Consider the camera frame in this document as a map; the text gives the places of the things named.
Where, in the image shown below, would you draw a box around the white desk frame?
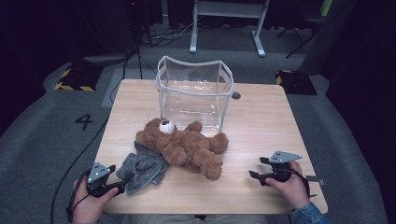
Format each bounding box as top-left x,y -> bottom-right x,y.
189,0 -> 271,58

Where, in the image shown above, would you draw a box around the black yellow striped floor base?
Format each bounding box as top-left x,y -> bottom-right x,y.
275,69 -> 318,96
54,63 -> 105,92

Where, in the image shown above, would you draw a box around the clear plastic bag white trim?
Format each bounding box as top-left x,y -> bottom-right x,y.
155,55 -> 235,133

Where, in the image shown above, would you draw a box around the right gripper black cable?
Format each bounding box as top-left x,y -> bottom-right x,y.
290,168 -> 318,199

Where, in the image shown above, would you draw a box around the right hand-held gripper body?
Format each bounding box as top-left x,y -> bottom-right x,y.
260,150 -> 304,187

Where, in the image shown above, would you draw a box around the person's right hand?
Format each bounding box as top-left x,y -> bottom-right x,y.
264,161 -> 311,210

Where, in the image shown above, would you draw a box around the green object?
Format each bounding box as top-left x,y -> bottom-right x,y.
320,0 -> 334,18

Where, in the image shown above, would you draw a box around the person's left hand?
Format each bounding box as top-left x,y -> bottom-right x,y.
72,178 -> 120,224

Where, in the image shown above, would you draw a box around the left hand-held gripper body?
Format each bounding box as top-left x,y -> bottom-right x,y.
87,161 -> 127,199

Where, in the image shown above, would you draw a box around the tangle of floor cables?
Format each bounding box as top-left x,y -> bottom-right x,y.
136,17 -> 200,49

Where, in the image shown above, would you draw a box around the grey knitted cloth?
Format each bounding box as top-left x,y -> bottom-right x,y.
115,140 -> 171,196

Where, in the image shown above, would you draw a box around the grey flat stand base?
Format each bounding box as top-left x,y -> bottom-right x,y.
82,46 -> 138,67

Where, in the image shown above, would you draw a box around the black tripod legs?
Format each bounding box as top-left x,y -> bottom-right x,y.
276,26 -> 316,60

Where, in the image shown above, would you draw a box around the grey tape strip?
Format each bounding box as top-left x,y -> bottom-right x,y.
304,175 -> 327,187

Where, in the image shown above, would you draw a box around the brown teddy bear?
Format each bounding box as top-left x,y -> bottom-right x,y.
134,117 -> 230,181

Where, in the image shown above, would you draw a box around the long black floor cable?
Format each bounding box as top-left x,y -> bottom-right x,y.
49,116 -> 110,224

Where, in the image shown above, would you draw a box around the thin black floor cable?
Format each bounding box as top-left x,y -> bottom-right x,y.
108,54 -> 157,105

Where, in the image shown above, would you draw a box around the grey padded column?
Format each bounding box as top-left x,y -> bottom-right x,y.
298,0 -> 358,77

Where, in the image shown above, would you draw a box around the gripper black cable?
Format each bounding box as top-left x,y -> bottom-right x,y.
290,168 -> 318,199
65,169 -> 92,224

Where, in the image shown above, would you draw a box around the person's beige trouser legs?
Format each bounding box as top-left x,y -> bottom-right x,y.
120,214 -> 269,224

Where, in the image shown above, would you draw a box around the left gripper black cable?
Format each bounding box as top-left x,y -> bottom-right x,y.
65,169 -> 92,224

